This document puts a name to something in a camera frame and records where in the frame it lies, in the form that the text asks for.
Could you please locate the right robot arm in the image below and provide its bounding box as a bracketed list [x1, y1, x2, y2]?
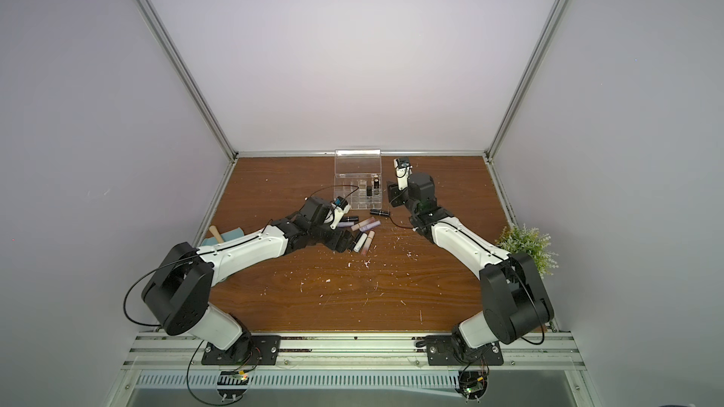
[388, 167, 554, 352]

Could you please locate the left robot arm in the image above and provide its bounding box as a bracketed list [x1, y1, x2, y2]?
[141, 197, 356, 350]

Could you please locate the clear acrylic lipstick organizer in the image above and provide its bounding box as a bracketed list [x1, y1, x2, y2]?
[333, 149, 383, 210]

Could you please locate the white lip balm tube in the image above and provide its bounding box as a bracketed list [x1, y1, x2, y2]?
[353, 233, 368, 252]

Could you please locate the peach lip gloss tube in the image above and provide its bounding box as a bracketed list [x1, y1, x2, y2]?
[351, 217, 375, 232]

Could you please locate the lilac lip tube right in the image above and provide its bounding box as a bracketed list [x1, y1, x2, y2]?
[359, 220, 381, 233]

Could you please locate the pink lip gloss tube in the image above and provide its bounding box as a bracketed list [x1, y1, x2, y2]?
[361, 231, 375, 256]

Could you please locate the potted green plant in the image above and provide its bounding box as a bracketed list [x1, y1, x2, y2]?
[496, 225, 558, 277]

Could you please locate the teal dustpan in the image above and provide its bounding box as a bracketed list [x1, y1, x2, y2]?
[199, 228, 244, 246]

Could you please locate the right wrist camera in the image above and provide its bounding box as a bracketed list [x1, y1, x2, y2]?
[394, 158, 411, 190]

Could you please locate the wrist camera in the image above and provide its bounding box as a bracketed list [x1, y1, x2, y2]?
[330, 197, 351, 230]
[394, 158, 411, 190]

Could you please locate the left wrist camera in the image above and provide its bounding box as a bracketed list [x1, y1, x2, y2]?
[330, 197, 351, 230]

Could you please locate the green rake wooden handle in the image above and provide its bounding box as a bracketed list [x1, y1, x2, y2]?
[209, 225, 224, 243]

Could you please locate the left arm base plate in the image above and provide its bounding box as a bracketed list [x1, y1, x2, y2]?
[201, 335, 281, 367]

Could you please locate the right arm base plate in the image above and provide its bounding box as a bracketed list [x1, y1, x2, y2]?
[415, 334, 503, 367]

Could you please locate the aluminium front rail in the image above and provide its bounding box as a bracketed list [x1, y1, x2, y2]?
[122, 332, 586, 370]

